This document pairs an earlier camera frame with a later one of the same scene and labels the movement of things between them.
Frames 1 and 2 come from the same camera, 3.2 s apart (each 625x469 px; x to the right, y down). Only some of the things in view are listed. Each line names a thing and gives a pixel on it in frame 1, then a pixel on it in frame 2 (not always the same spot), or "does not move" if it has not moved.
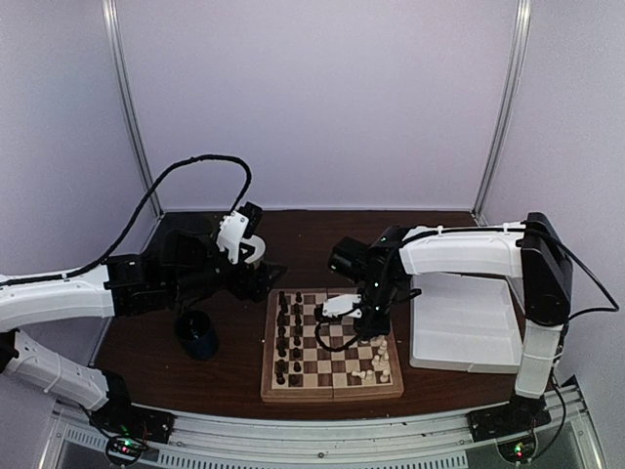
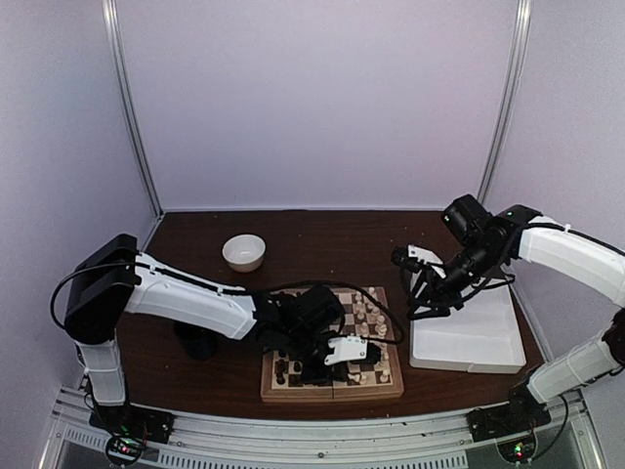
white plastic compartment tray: x=462 y=322 does not move
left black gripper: x=259 y=289 to x=338 y=372
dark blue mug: x=196 y=334 does not move
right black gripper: x=380 y=327 to x=434 y=292
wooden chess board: x=310 y=360 does not move
